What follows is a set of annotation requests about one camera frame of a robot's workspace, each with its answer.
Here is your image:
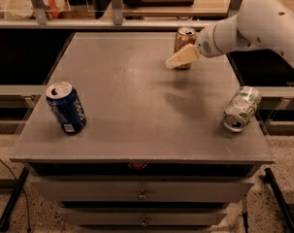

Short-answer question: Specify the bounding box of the lower grey drawer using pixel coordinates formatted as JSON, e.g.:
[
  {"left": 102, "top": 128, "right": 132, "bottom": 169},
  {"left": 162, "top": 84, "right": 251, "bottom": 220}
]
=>
[{"left": 59, "top": 208, "right": 226, "bottom": 226}]

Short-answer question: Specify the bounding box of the blue Pepsi can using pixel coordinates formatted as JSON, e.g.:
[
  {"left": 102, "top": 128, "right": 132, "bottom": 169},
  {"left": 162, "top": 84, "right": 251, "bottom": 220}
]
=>
[{"left": 46, "top": 82, "right": 86, "bottom": 134}]

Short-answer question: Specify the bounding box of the orange La Croix can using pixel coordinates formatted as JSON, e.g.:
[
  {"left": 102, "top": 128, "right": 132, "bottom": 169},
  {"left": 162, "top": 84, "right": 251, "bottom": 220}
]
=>
[{"left": 174, "top": 27, "right": 197, "bottom": 70}]

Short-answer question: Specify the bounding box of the upper grey drawer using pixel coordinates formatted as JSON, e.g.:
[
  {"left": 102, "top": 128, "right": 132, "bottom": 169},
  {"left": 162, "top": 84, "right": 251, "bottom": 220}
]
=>
[{"left": 31, "top": 178, "right": 253, "bottom": 203}]

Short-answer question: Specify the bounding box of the green white can lying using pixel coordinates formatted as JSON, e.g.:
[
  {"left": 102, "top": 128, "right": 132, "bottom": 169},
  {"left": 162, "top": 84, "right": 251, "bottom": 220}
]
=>
[{"left": 223, "top": 86, "right": 262, "bottom": 133}]

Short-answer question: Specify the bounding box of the orange white plastic bag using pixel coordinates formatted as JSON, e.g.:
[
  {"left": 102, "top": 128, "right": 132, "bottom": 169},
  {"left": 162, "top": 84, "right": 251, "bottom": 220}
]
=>
[{"left": 0, "top": 0, "right": 69, "bottom": 19}]

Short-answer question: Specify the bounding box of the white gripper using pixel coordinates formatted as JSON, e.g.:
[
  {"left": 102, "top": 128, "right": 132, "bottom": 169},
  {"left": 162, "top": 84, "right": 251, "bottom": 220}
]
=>
[{"left": 165, "top": 22, "right": 233, "bottom": 69}]

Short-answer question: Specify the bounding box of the red item in cabinet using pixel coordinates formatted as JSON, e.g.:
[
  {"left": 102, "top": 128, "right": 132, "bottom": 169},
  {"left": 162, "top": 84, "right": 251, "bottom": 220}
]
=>
[{"left": 128, "top": 163, "right": 147, "bottom": 170}]

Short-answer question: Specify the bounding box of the black floor cable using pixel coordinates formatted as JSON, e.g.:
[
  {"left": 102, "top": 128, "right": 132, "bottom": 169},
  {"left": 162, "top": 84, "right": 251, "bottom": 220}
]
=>
[{"left": 0, "top": 145, "right": 32, "bottom": 233}]

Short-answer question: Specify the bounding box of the grey drawer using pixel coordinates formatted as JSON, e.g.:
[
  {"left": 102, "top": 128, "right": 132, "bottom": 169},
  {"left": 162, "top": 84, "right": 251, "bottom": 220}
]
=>
[
  {"left": 31, "top": 178, "right": 253, "bottom": 203},
  {"left": 59, "top": 208, "right": 226, "bottom": 226}
]

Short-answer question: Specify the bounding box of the grey drawer cabinet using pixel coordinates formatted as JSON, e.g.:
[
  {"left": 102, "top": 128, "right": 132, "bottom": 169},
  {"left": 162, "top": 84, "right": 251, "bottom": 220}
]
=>
[{"left": 13, "top": 32, "right": 274, "bottom": 233}]

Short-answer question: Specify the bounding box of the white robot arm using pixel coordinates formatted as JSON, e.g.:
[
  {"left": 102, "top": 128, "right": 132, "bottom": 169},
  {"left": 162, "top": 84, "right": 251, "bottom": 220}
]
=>
[{"left": 165, "top": 0, "right": 294, "bottom": 69}]

